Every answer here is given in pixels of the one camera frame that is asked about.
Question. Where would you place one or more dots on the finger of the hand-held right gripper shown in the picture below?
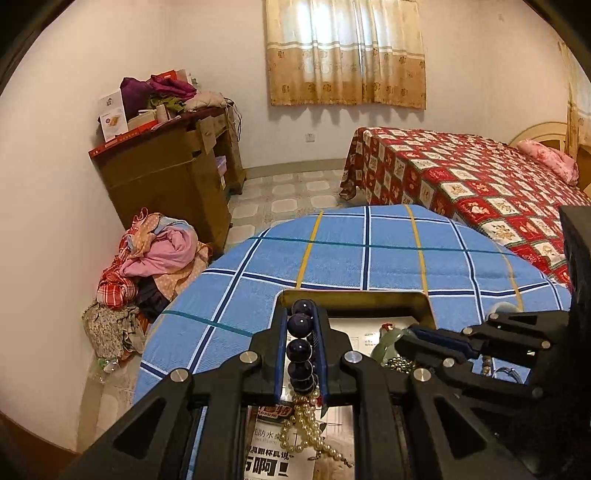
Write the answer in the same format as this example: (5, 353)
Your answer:
(443, 341)
(521, 330)

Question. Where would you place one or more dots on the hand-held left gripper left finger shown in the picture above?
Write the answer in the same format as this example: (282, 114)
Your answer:
(278, 369)

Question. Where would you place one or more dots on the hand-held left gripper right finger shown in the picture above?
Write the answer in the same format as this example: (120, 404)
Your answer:
(323, 369)

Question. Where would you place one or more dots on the translucent green bangle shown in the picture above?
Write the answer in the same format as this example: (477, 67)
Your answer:
(388, 344)

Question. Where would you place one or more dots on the pink metal tin box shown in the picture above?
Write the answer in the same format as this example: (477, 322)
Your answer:
(360, 304)

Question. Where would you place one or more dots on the silver wristwatch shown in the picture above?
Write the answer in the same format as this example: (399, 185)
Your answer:
(501, 369)

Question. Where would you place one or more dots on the printed paper sheet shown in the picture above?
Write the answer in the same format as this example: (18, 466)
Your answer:
(272, 461)

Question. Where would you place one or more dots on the blue plaid tablecloth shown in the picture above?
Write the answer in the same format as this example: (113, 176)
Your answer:
(369, 258)

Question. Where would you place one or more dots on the pink pillow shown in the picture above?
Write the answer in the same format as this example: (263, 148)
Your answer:
(551, 159)

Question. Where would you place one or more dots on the cream wooden headboard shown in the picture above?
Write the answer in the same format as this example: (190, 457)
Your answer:
(538, 136)

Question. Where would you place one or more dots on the bed with red quilt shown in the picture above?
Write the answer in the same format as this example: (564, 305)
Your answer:
(461, 184)

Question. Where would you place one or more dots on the pink garment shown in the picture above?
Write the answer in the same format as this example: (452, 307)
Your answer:
(166, 251)

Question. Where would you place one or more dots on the beige patterned curtain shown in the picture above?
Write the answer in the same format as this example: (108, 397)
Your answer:
(577, 106)
(346, 60)

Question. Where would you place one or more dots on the clear plastic bottles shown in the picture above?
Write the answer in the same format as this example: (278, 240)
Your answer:
(106, 368)

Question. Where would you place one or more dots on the floral grey cloth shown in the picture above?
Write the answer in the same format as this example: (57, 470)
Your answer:
(108, 330)

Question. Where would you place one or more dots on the red plaid cloth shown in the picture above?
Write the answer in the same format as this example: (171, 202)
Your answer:
(115, 290)

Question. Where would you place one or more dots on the orange floral garment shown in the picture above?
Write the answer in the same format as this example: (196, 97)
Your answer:
(145, 228)

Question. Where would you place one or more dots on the small pink box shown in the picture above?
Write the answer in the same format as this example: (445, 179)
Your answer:
(220, 171)

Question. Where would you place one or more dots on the brown wooden desk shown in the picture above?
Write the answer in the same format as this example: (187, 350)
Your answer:
(157, 184)

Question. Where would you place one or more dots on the flat red box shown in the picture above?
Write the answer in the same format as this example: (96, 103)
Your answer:
(113, 146)

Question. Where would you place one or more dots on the beige pink folded cloth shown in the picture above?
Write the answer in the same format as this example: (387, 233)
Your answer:
(205, 100)

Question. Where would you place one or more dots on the tan cardboard box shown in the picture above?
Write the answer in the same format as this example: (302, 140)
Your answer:
(141, 121)

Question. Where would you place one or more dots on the olive green cloth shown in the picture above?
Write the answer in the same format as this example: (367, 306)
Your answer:
(168, 104)

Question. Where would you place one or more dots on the white cardboard box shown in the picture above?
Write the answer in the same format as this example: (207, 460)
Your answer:
(113, 117)

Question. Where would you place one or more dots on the magenta cloth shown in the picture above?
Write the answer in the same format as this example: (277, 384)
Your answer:
(171, 86)

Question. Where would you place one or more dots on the purple cloth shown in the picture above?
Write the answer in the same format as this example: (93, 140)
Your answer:
(135, 94)

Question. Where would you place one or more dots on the orange box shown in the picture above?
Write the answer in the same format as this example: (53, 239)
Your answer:
(168, 74)

